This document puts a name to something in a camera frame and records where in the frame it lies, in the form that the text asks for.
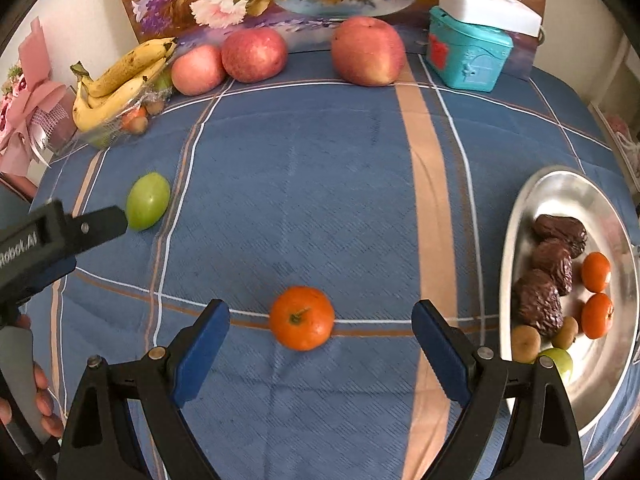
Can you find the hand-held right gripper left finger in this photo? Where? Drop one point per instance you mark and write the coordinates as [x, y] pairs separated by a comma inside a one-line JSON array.
[[200, 355]]

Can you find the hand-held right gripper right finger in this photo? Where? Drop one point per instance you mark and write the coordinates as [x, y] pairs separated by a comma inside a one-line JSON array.
[[440, 355]]

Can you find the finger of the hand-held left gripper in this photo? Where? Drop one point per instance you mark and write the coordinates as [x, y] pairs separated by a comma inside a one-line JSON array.
[[45, 280], [100, 227]]

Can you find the small green jujube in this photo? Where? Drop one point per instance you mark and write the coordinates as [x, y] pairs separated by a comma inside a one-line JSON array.
[[147, 201]]

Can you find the small kiwi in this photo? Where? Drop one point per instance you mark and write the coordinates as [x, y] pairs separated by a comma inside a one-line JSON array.
[[565, 332], [526, 344]]

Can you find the orange mandarin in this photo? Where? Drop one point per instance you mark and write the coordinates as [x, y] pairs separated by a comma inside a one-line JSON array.
[[301, 318], [596, 272], [597, 315]]

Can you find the dried red date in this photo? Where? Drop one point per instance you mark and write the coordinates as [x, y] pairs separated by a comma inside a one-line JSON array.
[[552, 266], [539, 304], [559, 235]]

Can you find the large green jujube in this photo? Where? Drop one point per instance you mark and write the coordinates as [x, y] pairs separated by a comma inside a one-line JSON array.
[[560, 360]]

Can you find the silver metal plate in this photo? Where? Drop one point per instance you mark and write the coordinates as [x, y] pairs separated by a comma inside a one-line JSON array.
[[607, 210]]

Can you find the person's left hand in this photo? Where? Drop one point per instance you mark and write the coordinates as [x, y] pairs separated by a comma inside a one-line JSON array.
[[49, 405]]

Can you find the small green fruit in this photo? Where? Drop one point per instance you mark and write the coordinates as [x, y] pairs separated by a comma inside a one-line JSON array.
[[102, 140]]

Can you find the clear plastic tray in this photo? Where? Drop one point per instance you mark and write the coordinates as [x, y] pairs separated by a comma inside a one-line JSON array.
[[115, 135]]

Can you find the small brown longan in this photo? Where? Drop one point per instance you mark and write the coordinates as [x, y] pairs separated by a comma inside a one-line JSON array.
[[155, 107], [141, 126]]

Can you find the small orange fruit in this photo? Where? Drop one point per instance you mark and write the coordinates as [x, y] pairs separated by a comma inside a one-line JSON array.
[[132, 119]]

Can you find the yellow banana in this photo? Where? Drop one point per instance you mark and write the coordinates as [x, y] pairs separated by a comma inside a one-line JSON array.
[[110, 102], [132, 65]]

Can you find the pink flower bouquet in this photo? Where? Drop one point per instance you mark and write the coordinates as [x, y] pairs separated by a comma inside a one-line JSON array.
[[30, 100]]

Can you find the pale pink apple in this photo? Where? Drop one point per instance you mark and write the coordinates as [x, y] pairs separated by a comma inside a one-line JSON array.
[[197, 70]]

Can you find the blue plaid tablecloth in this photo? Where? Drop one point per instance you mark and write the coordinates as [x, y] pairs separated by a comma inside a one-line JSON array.
[[300, 185]]

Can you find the dark red apple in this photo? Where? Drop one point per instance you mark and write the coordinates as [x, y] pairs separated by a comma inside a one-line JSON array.
[[254, 55]]

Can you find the teal toy house box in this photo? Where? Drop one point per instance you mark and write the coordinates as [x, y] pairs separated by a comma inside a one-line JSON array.
[[467, 52]]

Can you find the large red apple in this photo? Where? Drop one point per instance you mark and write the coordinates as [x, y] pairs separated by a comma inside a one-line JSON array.
[[368, 51]]

